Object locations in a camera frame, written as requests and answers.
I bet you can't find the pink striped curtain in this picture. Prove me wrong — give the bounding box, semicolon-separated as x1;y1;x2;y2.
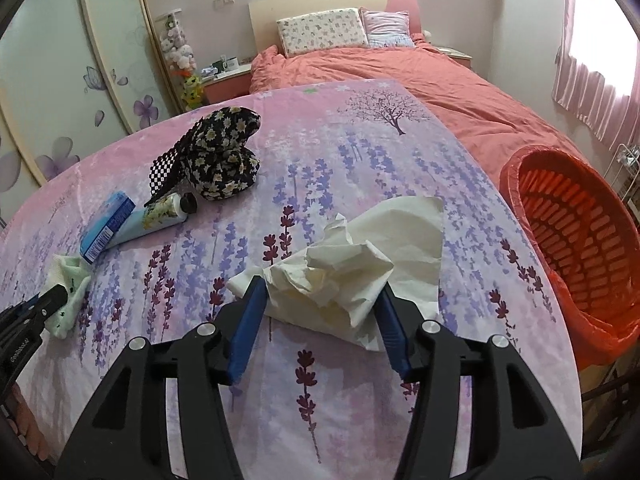
552;0;639;150

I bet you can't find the person's hand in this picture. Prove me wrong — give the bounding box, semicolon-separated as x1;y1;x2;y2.
1;382;50;460

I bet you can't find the black floral fabric hat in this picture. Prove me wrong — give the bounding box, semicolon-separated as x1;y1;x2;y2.
148;106;262;204

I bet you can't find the white floral pillow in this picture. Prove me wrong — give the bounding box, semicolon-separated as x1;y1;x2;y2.
277;8;369;58

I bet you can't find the pink striped pillow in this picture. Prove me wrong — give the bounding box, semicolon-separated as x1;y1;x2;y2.
359;8;414;49

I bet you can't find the floral hand cream tube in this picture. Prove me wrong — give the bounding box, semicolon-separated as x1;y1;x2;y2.
102;192;199;252

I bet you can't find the white paper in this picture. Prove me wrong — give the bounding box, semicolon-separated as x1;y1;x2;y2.
227;196;444;351

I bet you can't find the pink bedside table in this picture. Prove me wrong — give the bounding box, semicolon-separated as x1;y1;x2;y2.
203;63;252;104

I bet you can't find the beige and pink headboard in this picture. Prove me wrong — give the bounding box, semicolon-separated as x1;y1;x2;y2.
248;0;422;52

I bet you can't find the hanging plush toys column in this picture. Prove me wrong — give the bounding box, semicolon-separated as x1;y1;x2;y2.
155;9;204;110

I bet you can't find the right side bedside table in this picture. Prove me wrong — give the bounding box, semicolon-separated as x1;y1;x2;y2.
435;46;473;68

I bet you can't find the floral sliding wardrobe door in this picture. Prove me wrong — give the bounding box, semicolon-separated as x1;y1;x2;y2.
1;0;175;224

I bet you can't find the white mug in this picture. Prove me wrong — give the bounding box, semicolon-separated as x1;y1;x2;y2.
224;58;239;72

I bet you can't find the floral pink bed sheet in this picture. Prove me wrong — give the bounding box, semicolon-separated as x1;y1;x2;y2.
18;81;582;479

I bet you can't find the white wire rack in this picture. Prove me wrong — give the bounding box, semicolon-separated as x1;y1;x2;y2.
604;143;639;202

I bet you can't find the green and white towel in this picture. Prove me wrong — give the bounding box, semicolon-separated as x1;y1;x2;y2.
42;255;92;339

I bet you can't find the orange plastic laundry basket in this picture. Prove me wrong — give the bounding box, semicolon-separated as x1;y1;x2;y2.
499;146;639;370

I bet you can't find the coral red duvet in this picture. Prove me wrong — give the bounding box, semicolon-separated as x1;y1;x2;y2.
250;41;587;183

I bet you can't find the blue tissue pack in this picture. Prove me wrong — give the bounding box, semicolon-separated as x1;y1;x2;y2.
79;191;134;264

